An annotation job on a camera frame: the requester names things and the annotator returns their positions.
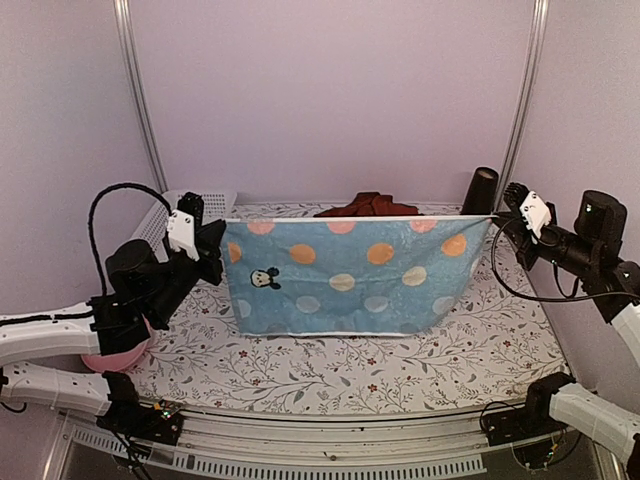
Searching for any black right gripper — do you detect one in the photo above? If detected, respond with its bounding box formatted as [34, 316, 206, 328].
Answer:
[493, 212, 598, 277]

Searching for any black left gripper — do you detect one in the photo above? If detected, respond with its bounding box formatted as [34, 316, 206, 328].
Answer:
[149, 220, 225, 325]

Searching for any blue orange patterned towel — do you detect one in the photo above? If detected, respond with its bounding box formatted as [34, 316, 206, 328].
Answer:
[221, 215, 491, 336]

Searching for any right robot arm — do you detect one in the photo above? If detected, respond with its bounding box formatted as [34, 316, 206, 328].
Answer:
[488, 183, 639, 479]

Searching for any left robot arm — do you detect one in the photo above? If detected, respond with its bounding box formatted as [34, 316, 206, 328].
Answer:
[1, 213, 226, 434]

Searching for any white plastic basket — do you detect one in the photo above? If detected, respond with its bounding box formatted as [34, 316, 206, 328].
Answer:
[131, 188, 237, 251]

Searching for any black cylinder cup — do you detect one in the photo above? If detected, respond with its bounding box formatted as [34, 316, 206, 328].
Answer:
[460, 167, 499, 215]

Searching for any floral tablecloth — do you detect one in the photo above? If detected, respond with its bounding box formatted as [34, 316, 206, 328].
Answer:
[119, 200, 571, 416]

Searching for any dark red towel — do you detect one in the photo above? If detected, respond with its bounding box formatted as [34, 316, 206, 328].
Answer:
[314, 192, 421, 218]

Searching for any pink plate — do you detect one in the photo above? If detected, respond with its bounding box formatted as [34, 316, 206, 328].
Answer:
[80, 329, 154, 373]

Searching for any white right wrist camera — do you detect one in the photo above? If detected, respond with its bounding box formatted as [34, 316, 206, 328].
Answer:
[503, 182, 553, 243]

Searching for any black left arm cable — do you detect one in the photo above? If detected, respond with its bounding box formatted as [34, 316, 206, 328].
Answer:
[87, 182, 174, 296]

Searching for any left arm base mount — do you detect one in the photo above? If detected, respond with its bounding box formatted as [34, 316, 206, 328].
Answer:
[96, 402, 184, 446]

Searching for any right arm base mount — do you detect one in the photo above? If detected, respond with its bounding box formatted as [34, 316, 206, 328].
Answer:
[479, 401, 567, 447]

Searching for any right aluminium frame post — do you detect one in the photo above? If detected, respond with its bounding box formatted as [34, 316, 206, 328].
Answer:
[501, 0, 549, 189]

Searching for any aluminium frame post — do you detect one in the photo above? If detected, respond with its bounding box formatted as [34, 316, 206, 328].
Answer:
[501, 0, 549, 189]
[113, 0, 168, 192]

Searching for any left aluminium frame post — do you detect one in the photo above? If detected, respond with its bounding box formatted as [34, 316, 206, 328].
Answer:
[113, 0, 168, 192]

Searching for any front aluminium rail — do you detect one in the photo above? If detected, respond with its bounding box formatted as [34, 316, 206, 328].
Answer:
[44, 384, 626, 480]

